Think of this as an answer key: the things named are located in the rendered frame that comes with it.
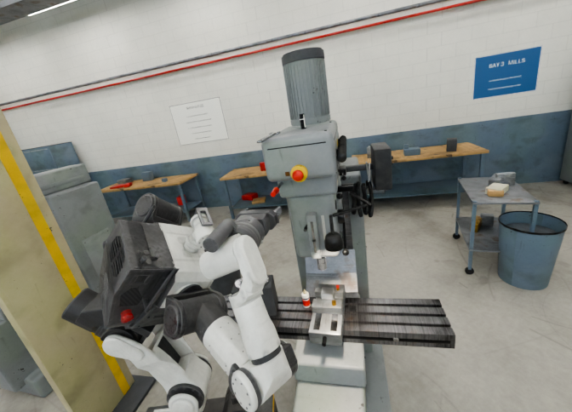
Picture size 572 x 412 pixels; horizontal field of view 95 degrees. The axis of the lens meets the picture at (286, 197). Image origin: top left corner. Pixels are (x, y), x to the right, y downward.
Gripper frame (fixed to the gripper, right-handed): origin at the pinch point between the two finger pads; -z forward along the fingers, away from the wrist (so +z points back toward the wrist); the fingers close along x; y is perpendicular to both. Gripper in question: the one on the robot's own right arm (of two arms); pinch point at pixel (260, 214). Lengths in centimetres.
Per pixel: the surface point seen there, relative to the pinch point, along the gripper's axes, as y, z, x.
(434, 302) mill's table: 78, -52, -64
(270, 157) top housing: -12.5, -21.4, 0.6
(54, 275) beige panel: 50, -37, 163
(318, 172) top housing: -5.4, -21.4, -16.1
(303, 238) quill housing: 28.1, -34.3, -4.1
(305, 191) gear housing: 4.4, -30.9, -8.5
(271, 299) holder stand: 67, -39, 20
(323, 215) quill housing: 17.3, -34.3, -14.4
